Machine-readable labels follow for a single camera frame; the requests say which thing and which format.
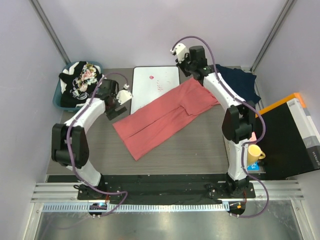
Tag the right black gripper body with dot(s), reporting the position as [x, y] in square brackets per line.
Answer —
[185, 66]

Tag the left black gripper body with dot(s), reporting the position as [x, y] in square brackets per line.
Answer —
[115, 103]

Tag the red t shirt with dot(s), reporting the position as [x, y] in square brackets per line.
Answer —
[159, 120]

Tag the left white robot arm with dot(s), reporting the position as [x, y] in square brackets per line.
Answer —
[69, 145]

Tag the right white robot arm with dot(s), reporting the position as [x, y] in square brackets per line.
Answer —
[238, 123]

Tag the black floral t shirt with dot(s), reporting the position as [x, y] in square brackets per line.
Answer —
[80, 82]

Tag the white board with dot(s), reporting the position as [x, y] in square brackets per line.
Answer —
[151, 82]

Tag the folded navy t shirt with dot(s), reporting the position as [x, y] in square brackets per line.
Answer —
[242, 83]

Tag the pink power adapter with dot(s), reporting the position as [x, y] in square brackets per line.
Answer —
[253, 138]

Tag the yellow cup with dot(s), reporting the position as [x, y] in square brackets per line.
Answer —
[254, 153]

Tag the blue illustrated book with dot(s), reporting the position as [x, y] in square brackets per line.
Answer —
[253, 167]

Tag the black orange box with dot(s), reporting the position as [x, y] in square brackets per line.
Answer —
[291, 141]

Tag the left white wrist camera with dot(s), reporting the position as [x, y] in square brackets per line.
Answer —
[124, 95]

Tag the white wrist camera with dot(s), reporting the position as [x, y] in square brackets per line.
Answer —
[180, 51]
[124, 95]

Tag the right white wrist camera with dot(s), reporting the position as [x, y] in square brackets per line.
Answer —
[180, 51]

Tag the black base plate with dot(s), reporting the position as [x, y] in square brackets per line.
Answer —
[174, 189]

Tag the aluminium frame rail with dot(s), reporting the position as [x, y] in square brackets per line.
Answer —
[63, 197]

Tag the right aluminium corner post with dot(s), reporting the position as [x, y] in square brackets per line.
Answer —
[283, 14]

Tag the aluminium corner post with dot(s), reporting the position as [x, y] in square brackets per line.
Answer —
[50, 30]
[283, 14]

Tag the left aluminium corner post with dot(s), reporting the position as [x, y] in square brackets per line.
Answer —
[50, 30]

